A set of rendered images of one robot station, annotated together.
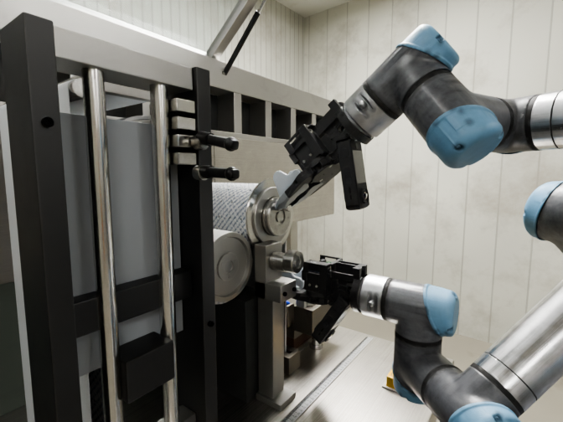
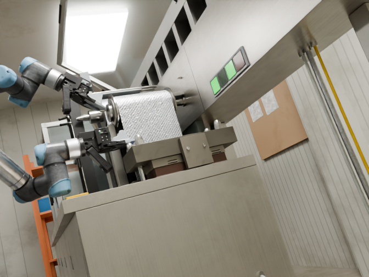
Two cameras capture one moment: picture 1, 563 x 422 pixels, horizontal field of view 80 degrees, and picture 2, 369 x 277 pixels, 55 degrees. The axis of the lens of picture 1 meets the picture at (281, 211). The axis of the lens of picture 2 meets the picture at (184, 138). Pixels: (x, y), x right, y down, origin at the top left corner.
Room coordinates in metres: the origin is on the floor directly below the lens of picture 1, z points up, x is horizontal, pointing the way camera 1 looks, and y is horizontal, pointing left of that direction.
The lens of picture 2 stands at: (1.53, -1.07, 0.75)
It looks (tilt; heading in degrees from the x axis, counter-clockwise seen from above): 12 degrees up; 119
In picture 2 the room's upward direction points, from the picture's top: 17 degrees counter-clockwise
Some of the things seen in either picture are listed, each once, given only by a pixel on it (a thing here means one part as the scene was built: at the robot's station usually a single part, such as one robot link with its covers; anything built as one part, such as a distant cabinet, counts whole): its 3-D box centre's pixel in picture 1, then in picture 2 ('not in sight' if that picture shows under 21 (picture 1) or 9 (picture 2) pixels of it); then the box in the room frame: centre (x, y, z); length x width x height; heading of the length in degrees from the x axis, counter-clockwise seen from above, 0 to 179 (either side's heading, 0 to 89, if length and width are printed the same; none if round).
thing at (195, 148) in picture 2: not in sight; (196, 150); (0.98, 0.00, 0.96); 0.10 x 0.03 x 0.11; 54
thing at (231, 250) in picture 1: (182, 255); not in sight; (0.63, 0.19, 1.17); 0.26 x 0.12 x 0.12; 54
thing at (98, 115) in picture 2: not in sight; (95, 116); (0.44, 0.15, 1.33); 0.06 x 0.06 x 0.06; 54
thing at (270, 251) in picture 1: (276, 323); (113, 161); (0.61, 0.01, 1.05); 0.06 x 0.05 x 0.31; 54
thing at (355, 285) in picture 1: (335, 283); (95, 142); (0.64, -0.11, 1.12); 0.12 x 0.08 x 0.09; 54
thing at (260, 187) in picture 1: (271, 215); (113, 112); (0.66, 0.02, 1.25); 0.15 x 0.01 x 0.15; 144
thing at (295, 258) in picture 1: (293, 261); not in sight; (0.58, -0.02, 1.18); 0.04 x 0.02 x 0.04; 144
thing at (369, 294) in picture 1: (374, 296); (73, 148); (0.59, -0.17, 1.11); 0.08 x 0.05 x 0.08; 144
